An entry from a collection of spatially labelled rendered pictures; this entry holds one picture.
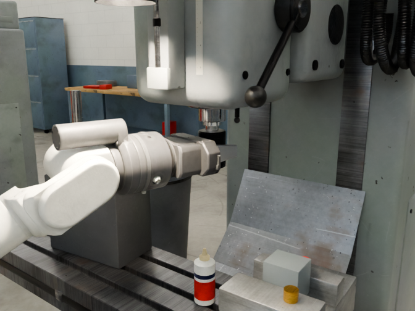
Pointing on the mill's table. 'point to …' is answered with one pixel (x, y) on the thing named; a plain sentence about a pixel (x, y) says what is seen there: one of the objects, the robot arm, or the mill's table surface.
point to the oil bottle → (204, 279)
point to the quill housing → (219, 53)
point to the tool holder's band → (212, 134)
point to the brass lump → (291, 294)
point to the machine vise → (323, 286)
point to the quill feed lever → (283, 13)
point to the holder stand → (111, 231)
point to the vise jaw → (260, 297)
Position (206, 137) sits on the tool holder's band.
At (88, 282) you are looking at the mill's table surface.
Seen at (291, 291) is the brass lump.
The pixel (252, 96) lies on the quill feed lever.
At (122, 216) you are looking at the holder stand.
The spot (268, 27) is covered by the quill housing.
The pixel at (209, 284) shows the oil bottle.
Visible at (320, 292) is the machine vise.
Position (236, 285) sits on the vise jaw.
